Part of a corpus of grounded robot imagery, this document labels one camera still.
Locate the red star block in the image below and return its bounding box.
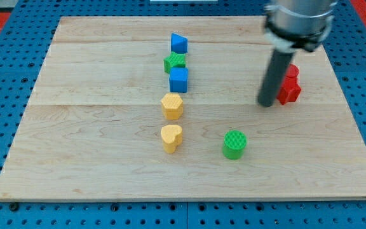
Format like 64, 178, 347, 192
276, 77, 301, 105

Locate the wooden board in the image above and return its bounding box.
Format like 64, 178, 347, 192
0, 17, 366, 202

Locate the blue triangular prism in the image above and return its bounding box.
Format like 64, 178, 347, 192
171, 33, 188, 54

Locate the blue cube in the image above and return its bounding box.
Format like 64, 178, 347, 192
169, 67, 188, 93

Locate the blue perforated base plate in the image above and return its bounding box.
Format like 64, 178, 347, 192
0, 1, 366, 228

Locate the green star block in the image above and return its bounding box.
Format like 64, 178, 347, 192
163, 52, 186, 74

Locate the yellow hexagon block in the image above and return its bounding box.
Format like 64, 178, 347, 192
161, 93, 183, 120

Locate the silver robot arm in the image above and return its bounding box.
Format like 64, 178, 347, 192
264, 0, 338, 53

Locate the yellow heart block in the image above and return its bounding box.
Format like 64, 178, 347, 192
161, 125, 183, 154

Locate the green cylinder block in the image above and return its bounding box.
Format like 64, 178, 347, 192
222, 130, 247, 160

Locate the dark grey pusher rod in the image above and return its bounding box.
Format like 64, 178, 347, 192
257, 49, 294, 108

